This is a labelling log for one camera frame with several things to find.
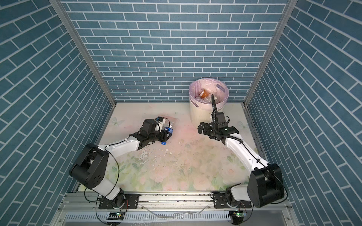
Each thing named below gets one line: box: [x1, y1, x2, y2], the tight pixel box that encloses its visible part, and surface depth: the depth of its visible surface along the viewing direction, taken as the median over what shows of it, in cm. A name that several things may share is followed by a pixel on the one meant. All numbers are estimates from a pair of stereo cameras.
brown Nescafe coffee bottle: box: [198, 88, 210, 99], surface depth 101 cm
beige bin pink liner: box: [188, 77, 230, 127], surface depth 97 cm
